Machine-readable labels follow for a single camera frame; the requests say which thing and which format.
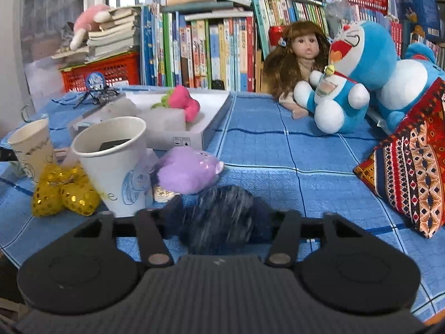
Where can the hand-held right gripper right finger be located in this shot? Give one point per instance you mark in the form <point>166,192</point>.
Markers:
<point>288,229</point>

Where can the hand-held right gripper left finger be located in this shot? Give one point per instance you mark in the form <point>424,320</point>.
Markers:
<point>147,226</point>

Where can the dark blue speckled soft pouch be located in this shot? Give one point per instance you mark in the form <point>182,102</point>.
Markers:
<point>215,222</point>

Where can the pale purple plush toy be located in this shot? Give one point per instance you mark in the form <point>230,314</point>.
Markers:
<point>187,170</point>

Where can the yellow sequin heart cushion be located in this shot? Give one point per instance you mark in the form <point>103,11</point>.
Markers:
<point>81,195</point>

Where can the white cardboard box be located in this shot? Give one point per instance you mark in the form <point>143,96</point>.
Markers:
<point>194,141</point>

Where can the gold sequin bow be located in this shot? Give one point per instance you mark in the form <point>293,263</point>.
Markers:
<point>47,195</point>

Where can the pink green plush toy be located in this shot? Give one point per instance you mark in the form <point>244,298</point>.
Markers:
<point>180,99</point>

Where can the paper cup with handwriting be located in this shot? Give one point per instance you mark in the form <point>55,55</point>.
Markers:
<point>104,181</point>

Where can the blue checked tablecloth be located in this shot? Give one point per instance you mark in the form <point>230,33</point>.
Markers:
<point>278,167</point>

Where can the black flat object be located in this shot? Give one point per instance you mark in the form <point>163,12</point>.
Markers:
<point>113,144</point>

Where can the red patterned cushion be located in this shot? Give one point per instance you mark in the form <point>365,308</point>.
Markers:
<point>410,167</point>

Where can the paper cup with rabbit drawing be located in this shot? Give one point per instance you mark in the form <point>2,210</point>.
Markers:
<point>31,146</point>

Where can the round blue badge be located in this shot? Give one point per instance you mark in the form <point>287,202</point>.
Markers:
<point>94,80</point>

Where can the red plastic crate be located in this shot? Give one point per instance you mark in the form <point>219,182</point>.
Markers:
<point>118,69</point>

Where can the brown-haired doll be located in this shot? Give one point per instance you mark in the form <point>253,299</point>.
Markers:
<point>306,47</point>

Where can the row of upright books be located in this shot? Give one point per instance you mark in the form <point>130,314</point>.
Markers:
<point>208,52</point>

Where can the large blue cat plush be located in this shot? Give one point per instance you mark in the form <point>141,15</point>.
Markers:
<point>403,83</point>

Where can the small blue cat plush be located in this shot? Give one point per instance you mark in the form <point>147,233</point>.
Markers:
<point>365,59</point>

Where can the stack of worn books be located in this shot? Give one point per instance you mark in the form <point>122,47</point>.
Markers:
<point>111,34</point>

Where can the red can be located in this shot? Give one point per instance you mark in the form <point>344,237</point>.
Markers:
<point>274,34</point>

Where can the grey plush toy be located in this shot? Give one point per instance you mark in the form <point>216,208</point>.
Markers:
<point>67,34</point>

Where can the pink white plush toy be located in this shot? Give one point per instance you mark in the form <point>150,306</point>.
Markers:
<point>88,19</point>

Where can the pile of flat books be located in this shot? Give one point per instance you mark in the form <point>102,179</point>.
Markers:
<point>208,1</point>

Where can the blue cardboard box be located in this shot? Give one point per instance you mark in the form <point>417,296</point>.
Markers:
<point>417,7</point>

